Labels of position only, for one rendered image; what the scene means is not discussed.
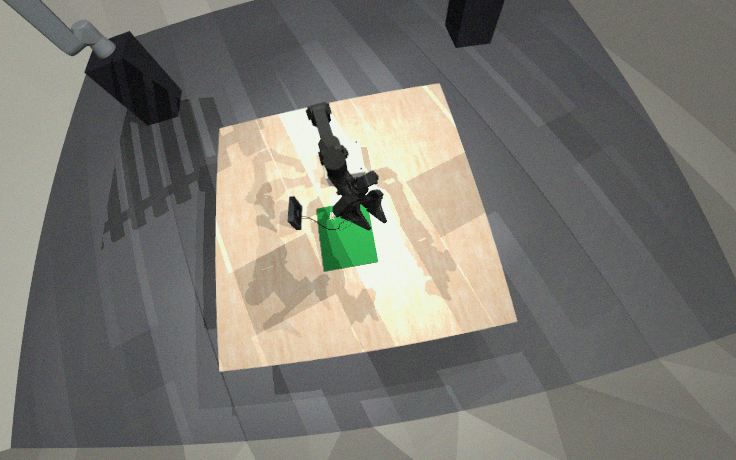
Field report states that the green circuit board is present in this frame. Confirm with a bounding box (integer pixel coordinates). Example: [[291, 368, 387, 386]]
[[316, 204, 378, 272]]

